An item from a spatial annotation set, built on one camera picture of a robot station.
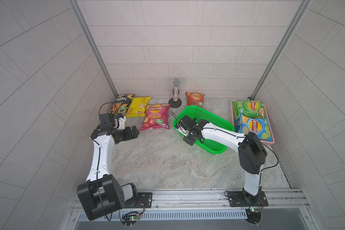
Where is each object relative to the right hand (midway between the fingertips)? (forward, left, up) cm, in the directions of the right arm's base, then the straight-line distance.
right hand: (188, 137), depth 90 cm
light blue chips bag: (0, -43, +7) cm, 43 cm away
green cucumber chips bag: (+16, -45, +7) cm, 48 cm away
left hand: (+1, +32, +11) cm, 34 cm away
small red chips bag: (+32, -8, +3) cm, 33 cm away
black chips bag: (+29, +47, +5) cm, 55 cm away
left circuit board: (-39, +31, -2) cm, 50 cm away
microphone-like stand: (+31, +7, +1) cm, 32 cm away
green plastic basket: (-10, -13, +5) cm, 17 cm away
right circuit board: (-41, -28, -8) cm, 50 cm away
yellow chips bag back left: (+25, +35, +5) cm, 43 cm away
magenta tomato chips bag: (+15, +21, +5) cm, 26 cm away
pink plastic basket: (-7, -47, 0) cm, 47 cm away
